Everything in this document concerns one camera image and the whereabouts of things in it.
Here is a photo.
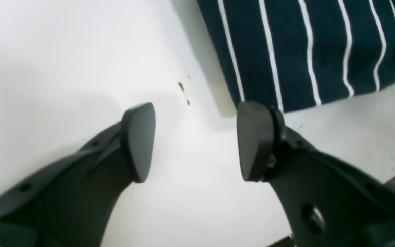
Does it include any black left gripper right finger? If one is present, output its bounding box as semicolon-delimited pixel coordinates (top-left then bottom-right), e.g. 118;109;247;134
237;101;395;247

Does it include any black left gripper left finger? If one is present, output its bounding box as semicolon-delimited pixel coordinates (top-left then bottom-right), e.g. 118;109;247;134
0;103;156;247

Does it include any navy white striped T-shirt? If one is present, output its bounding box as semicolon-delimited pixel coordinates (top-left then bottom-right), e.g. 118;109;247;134
197;0;395;113

